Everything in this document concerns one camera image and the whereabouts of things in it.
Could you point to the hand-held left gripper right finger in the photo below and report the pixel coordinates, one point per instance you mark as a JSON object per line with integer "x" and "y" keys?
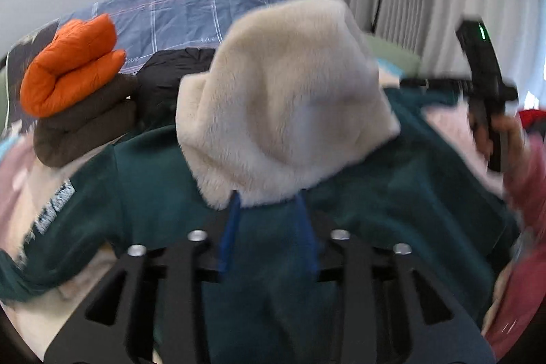
{"x": 306, "y": 232}

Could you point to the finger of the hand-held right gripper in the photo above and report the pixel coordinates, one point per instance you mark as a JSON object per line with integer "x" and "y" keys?
{"x": 431, "y": 84}

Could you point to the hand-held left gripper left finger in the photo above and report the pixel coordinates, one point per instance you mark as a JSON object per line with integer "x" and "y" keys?
{"x": 229, "y": 236}

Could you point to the dark green sweater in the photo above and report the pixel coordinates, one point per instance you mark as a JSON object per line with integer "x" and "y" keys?
{"x": 405, "y": 193}

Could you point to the cream fleece jacket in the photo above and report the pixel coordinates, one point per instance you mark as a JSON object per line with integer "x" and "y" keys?
{"x": 290, "y": 99}

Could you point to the person's right hand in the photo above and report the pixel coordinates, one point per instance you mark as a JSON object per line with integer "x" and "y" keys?
{"x": 514, "y": 138}

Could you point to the pale green sheet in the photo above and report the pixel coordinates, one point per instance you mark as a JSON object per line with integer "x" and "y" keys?
{"x": 392, "y": 52}

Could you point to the red cloth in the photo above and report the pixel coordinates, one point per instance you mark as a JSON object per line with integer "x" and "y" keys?
{"x": 533, "y": 121}

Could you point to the black jacket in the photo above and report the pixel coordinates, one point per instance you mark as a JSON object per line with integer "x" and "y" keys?
{"x": 170, "y": 82}

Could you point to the brown knit garment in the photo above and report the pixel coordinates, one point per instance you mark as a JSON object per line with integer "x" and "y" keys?
{"x": 76, "y": 133}

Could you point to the blue plaid duvet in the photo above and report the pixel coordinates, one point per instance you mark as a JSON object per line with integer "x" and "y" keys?
{"x": 179, "y": 14}

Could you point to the orange puffer jacket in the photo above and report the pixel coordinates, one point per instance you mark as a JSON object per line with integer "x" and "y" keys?
{"x": 68, "y": 65}

